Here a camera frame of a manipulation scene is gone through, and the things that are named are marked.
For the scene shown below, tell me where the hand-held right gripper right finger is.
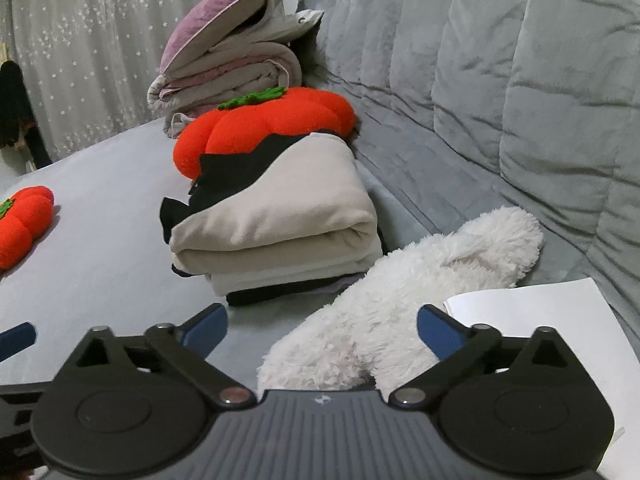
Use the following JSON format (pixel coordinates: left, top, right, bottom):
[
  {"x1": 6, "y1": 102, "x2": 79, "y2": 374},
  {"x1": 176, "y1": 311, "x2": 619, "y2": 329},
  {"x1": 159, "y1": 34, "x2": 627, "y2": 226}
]
[{"x1": 388, "y1": 303, "x2": 587, "y2": 409}]

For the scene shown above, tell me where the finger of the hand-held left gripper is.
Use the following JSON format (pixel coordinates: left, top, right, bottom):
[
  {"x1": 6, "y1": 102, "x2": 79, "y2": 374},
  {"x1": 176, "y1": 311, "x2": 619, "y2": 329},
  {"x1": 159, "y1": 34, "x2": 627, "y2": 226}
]
[{"x1": 0, "y1": 322, "x2": 38, "y2": 362}]

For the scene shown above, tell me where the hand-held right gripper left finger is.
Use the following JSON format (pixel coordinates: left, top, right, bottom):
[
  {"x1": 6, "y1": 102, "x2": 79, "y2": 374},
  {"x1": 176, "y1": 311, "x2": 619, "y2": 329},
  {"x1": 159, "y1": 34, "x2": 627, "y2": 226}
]
[{"x1": 59, "y1": 303, "x2": 257, "y2": 407}]

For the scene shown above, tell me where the white fluffy garment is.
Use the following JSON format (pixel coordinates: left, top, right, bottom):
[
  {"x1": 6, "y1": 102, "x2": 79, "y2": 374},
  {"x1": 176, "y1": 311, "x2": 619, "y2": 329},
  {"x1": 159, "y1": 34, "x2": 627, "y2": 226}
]
[{"x1": 256, "y1": 206, "x2": 546, "y2": 392}]

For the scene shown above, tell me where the cream and black sweater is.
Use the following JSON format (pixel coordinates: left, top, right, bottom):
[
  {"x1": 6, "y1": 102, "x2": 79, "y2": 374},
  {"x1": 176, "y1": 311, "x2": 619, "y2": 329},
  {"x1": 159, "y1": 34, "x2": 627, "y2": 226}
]
[{"x1": 160, "y1": 131, "x2": 384, "y2": 281}]

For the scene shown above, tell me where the black folded garment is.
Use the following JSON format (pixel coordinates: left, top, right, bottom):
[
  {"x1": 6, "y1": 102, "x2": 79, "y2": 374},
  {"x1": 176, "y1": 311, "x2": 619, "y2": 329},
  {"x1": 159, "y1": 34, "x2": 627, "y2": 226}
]
[{"x1": 226, "y1": 274, "x2": 365, "y2": 307}]

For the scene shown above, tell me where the white folded garment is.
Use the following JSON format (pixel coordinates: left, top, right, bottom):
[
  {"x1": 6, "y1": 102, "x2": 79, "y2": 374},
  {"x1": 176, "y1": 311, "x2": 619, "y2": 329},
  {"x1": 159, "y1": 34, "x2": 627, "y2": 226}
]
[{"x1": 209, "y1": 242, "x2": 385, "y2": 297}]

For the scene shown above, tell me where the large orange pumpkin cushion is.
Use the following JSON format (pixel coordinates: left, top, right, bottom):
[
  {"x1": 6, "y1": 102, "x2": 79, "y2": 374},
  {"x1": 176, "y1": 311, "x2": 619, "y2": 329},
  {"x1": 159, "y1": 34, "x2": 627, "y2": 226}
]
[{"x1": 0, "y1": 186, "x2": 55, "y2": 270}]

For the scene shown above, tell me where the white paper sheet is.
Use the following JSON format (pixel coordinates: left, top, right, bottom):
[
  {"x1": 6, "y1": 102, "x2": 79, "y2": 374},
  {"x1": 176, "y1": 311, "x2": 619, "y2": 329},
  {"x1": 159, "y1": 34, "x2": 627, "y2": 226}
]
[{"x1": 443, "y1": 277, "x2": 627, "y2": 480}]

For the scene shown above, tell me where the small orange pumpkin cushion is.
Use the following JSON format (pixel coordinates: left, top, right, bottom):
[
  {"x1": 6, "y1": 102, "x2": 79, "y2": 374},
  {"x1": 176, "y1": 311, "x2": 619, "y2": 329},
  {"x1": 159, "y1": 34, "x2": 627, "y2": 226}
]
[{"x1": 173, "y1": 87, "x2": 356, "y2": 180}]

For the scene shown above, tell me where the black hanging garment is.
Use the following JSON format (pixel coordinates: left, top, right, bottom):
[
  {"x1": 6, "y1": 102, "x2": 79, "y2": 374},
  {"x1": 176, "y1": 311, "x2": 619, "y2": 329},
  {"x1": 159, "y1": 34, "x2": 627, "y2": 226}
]
[{"x1": 0, "y1": 60, "x2": 53, "y2": 169}]

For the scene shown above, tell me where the grey quilted blanket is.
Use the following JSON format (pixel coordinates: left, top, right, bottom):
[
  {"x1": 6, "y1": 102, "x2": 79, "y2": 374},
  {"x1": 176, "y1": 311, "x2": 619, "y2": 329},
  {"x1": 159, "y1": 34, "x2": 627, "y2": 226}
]
[{"x1": 295, "y1": 0, "x2": 640, "y2": 342}]

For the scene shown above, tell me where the grey starred curtain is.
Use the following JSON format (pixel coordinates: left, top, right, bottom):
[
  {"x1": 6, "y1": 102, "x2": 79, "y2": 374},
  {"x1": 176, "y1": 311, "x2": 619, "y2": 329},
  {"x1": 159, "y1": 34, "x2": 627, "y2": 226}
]
[{"x1": 0, "y1": 0, "x2": 281, "y2": 162}]

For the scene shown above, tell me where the purple pillow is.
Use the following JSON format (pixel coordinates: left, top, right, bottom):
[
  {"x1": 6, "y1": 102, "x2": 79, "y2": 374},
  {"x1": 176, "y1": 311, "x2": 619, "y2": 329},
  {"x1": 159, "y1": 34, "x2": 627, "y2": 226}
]
[{"x1": 160, "y1": 0, "x2": 294, "y2": 76}]

